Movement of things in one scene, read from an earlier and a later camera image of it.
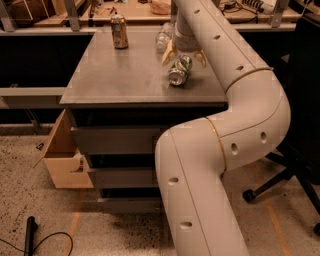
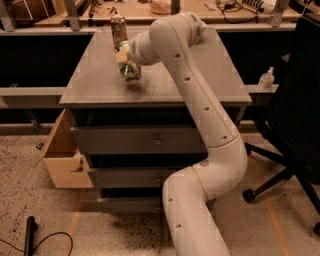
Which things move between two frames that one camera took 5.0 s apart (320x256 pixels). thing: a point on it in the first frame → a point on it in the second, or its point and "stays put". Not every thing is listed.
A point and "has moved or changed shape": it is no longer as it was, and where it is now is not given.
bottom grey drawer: [131, 206] stays put
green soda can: [180, 69] has moved or changed shape
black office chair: [299, 157] stays put
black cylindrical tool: [31, 227] stays put
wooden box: [67, 168] stays put
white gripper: [185, 43] → [134, 50]
